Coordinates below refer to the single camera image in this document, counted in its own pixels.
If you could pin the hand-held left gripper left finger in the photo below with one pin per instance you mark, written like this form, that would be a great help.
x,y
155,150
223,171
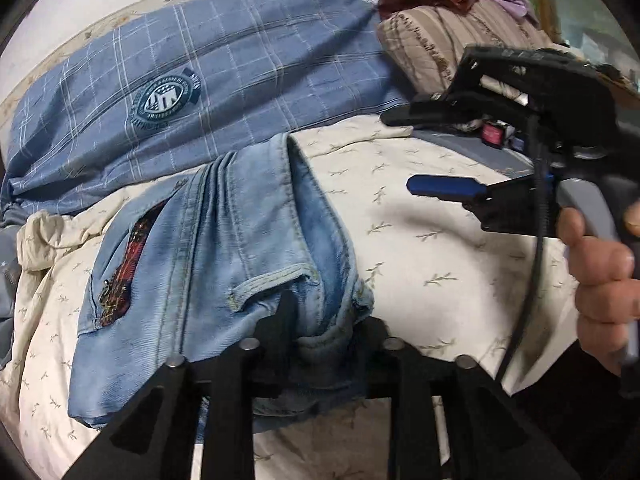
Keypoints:
x,y
285,320

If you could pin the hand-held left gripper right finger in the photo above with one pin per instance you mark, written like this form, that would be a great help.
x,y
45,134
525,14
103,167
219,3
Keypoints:
x,y
370,335

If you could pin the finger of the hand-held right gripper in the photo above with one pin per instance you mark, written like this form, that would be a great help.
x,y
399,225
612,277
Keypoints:
x,y
440,187
425,112

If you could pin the light blue denim pants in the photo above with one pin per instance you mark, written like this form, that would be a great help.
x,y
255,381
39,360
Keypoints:
x,y
225,240

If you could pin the person's right hand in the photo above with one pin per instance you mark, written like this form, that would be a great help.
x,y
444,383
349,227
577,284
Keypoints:
x,y
600,270

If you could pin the cream leaf-print bed sheet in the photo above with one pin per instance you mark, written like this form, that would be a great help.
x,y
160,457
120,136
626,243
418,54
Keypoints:
x,y
425,240

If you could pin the dark blue bottle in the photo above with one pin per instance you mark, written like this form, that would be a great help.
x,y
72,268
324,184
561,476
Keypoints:
x,y
517,142

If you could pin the striped floral pillow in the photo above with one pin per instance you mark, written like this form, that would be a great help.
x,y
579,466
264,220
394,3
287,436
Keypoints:
x,y
430,45

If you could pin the red label bottle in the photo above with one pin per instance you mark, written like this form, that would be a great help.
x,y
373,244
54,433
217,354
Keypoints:
x,y
492,136

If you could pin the wooden framed panel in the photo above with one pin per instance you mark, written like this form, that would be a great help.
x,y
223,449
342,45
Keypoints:
x,y
542,0

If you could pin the blue plaid shirt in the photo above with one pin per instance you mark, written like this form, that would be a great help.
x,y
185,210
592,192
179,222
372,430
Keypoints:
x,y
250,60

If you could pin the grey cloth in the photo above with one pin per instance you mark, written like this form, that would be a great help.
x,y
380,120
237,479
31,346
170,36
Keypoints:
x,y
7,280

